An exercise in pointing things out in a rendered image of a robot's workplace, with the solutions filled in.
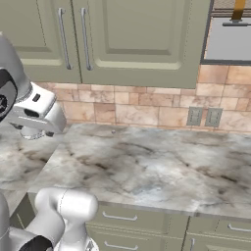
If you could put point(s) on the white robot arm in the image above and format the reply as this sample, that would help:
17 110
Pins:
62 209

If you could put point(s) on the green base cabinet door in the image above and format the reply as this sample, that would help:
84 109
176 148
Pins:
222 244

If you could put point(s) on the grey wall outlet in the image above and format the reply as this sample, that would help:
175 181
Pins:
213 117
195 116

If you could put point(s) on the green drawer front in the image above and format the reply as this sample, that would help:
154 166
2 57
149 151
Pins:
153 240
157 220
215 225

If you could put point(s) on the wide green wall cabinet door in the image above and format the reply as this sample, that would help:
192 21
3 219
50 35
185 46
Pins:
140 36

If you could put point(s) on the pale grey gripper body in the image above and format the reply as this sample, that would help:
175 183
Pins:
49 119

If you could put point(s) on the orange object in cabinet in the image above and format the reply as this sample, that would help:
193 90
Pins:
239 8

